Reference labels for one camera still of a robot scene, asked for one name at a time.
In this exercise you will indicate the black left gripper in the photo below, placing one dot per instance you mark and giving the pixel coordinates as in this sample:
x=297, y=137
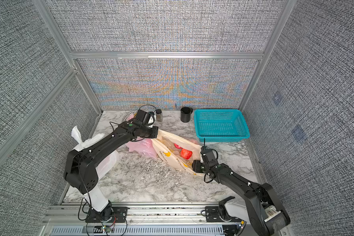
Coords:
x=155, y=132

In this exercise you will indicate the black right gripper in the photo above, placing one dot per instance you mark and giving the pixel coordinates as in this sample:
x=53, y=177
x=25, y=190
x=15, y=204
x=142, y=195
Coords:
x=195, y=165

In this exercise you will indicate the cream banana print plastic bag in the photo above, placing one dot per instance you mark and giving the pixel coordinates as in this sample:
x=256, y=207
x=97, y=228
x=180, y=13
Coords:
x=165, y=149

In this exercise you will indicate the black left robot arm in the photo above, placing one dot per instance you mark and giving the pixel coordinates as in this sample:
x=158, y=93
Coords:
x=100, y=208

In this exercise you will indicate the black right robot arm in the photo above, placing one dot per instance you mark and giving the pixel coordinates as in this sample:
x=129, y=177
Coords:
x=265, y=211

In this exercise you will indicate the pink plastic bag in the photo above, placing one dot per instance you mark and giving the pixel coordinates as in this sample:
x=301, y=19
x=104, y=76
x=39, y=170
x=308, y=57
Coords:
x=143, y=147

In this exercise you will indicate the white plastic bag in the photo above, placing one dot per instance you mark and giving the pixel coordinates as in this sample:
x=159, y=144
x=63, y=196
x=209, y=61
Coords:
x=82, y=161

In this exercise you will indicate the glass herb spice jar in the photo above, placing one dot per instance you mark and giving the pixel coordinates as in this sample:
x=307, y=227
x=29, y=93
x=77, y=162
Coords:
x=159, y=115

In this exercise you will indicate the patterned plate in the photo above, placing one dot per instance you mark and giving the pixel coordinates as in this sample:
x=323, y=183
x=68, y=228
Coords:
x=129, y=116

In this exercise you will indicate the teal plastic basket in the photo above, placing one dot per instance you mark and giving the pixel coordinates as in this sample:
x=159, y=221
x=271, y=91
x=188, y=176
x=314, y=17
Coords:
x=220, y=125

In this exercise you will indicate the black cylindrical cup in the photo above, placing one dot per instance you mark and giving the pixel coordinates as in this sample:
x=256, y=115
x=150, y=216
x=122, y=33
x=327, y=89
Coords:
x=186, y=114

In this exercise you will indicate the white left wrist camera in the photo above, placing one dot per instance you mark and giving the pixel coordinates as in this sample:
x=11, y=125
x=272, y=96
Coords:
x=151, y=119

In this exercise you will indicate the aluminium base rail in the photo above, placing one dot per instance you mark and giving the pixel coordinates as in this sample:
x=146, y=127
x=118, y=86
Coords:
x=144, y=219

